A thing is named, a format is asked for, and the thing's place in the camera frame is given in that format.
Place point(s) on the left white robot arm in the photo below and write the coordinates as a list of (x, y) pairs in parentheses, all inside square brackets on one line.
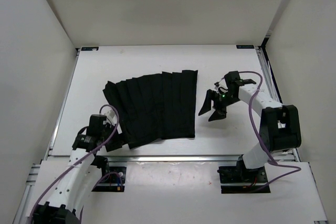
[(84, 170)]

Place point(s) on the left blue corner label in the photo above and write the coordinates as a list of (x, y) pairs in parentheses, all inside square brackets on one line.
[(89, 48)]

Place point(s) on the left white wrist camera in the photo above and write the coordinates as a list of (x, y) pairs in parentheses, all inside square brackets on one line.
[(111, 117)]

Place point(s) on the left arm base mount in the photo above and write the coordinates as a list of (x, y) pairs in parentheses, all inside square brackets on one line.
[(113, 176)]

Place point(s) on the black pleated skirt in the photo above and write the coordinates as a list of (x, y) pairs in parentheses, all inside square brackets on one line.
[(154, 107)]

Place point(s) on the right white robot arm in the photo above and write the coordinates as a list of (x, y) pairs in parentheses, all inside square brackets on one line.
[(276, 125)]

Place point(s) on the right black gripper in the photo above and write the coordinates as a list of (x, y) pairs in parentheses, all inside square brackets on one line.
[(219, 113)]

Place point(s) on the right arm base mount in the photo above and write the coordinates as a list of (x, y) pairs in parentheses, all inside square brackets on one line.
[(240, 180)]

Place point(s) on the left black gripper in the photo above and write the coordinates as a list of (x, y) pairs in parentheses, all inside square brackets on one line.
[(117, 143)]

